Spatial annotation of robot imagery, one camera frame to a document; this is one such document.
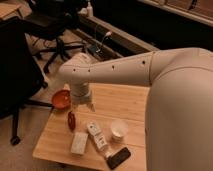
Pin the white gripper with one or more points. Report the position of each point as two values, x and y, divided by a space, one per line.
82 95

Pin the black eraser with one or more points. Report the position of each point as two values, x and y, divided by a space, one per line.
118 158

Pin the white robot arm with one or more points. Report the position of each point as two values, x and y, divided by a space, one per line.
179 108

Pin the red chili pepper toy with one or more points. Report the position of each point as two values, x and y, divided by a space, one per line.
71 121

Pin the orange bowl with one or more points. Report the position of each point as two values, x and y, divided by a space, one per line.
61 99

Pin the white rectangular sponge block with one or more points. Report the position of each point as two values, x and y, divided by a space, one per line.
79 143

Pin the black office chair left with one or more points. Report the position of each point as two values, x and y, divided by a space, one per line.
20 75

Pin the black office chair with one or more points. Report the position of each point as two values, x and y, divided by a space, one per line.
48 20
20 75

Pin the black office chair centre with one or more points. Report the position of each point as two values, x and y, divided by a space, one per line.
48 20

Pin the white spray bottle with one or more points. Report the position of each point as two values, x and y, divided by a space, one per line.
88 11

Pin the wooden desk corner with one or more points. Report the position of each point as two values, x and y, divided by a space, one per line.
7 9

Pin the power strip with cables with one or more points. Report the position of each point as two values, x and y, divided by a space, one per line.
97 50

